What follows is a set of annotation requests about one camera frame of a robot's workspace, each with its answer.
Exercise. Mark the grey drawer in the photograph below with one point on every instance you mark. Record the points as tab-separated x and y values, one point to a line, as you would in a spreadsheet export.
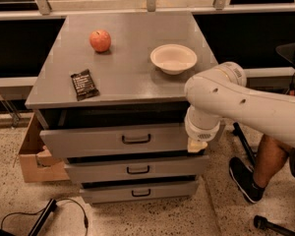
115	140
119	170
139	192

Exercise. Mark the grey drawer cabinet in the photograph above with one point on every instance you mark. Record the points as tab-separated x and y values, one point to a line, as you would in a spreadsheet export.
132	91

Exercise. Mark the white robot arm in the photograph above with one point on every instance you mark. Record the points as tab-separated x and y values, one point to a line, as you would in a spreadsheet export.
221	92

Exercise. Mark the grey top drawer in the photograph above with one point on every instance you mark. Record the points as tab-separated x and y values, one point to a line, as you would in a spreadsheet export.
115	140

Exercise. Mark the white bowl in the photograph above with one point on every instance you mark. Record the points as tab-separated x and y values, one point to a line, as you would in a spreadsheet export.
173	59

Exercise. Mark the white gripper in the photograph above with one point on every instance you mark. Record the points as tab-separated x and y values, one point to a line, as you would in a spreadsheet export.
202	133

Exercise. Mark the red apple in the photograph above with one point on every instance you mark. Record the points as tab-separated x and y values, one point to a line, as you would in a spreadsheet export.
100	40

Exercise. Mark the person's leg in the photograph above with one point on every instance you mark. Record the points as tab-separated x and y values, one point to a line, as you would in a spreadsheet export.
271	157

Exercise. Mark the black sneaker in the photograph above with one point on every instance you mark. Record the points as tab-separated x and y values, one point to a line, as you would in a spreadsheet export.
243	178

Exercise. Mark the black tripod leg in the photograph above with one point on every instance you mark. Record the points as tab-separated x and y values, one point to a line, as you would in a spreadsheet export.
238	132

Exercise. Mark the black device on floor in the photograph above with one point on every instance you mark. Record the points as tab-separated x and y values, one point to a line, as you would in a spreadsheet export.
50	207

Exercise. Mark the black snack packet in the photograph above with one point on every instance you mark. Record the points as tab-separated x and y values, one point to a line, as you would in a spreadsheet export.
84	85

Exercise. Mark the grey bottom drawer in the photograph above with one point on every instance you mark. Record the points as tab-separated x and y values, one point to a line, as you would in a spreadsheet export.
139	192

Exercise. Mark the cardboard box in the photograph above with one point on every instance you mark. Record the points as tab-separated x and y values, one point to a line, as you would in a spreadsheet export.
37	163

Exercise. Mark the grey middle drawer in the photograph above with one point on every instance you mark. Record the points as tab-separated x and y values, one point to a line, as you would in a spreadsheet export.
119	170

